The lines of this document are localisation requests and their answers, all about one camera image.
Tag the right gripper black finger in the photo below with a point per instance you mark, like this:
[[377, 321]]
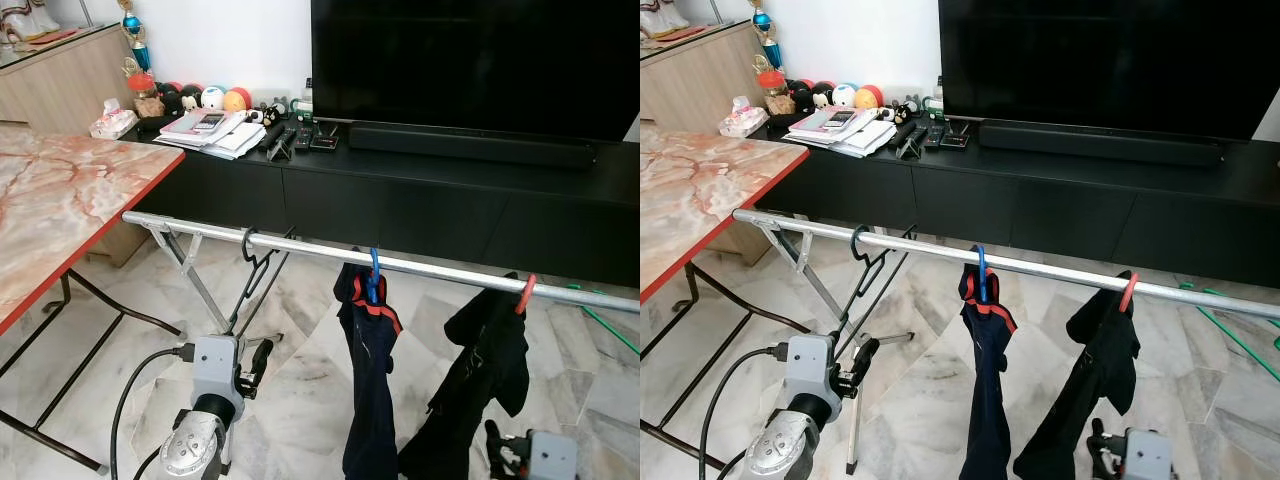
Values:
[[494, 438], [1096, 435]]

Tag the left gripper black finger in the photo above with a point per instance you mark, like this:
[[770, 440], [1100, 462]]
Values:
[[262, 358], [866, 358]]

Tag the black shirt with fonemax print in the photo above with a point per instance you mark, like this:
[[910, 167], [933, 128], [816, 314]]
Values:
[[480, 370], [1090, 370]]

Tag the red plastic clothes hanger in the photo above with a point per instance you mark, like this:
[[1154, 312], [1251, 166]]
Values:
[[527, 292], [1129, 292]]

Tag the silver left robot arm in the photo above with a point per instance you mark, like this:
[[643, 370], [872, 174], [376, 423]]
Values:
[[790, 455], [190, 450]]

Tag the black clothes hanger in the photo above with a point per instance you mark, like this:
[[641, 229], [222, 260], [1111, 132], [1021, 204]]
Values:
[[247, 243], [854, 243]]

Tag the blue clothes hanger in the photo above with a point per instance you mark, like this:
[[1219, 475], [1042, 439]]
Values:
[[375, 275], [982, 272]]

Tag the green plastic clothes hanger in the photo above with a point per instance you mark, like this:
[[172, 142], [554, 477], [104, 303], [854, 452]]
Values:
[[600, 320], [1235, 340]]

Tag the navy shirt red collar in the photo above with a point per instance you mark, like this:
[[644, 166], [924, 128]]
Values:
[[985, 400], [368, 400]]

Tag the silver metal clothes rack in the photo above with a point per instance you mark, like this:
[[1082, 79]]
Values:
[[1050, 268], [430, 270]]

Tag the white paper stack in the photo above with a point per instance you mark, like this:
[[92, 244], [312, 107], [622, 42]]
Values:
[[235, 142], [868, 140]]

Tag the black television console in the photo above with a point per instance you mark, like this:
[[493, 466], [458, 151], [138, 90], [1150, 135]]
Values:
[[450, 215], [1080, 215]]

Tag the marble top folding table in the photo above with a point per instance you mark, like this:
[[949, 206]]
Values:
[[60, 200], [700, 190]]

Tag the grey calculator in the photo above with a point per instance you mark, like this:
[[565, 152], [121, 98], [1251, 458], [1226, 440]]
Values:
[[840, 118], [209, 121]]

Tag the orange round toy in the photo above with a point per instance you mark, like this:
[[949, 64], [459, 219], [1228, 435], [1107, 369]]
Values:
[[237, 99], [869, 97]]

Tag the clear bottle green label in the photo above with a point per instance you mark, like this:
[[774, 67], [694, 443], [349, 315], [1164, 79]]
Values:
[[936, 98], [305, 100]]

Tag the white round toy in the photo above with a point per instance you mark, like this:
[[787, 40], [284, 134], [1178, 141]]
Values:
[[845, 95], [212, 97]]

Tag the black mouse toy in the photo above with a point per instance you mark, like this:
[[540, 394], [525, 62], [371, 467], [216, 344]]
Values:
[[821, 96], [191, 98]]

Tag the pink white tissue pack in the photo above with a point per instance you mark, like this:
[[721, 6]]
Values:
[[112, 125], [742, 122]]

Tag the red lid glass jar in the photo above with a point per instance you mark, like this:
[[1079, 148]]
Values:
[[775, 98], [147, 98]]

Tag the black soundbar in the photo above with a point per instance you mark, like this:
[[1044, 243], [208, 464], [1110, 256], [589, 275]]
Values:
[[1100, 143], [470, 145]]

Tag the light wooden sideboard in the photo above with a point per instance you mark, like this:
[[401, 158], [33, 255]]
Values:
[[700, 85], [70, 90]]

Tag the blue and gold trophy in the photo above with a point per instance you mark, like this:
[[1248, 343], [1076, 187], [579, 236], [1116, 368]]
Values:
[[135, 50], [770, 50]]

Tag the black flat television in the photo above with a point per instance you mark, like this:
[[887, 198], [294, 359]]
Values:
[[1100, 60], [470, 60]]

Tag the white ceramic figurine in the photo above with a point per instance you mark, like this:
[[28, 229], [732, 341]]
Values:
[[660, 18], [30, 18]]

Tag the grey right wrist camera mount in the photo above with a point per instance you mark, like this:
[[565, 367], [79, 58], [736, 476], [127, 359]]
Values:
[[1148, 458], [552, 458]]

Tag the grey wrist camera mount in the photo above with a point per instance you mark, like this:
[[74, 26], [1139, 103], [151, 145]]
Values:
[[1148, 458], [552, 458], [215, 365], [810, 362]]

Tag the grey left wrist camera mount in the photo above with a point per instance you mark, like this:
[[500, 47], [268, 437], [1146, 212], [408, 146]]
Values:
[[810, 362], [215, 365]]

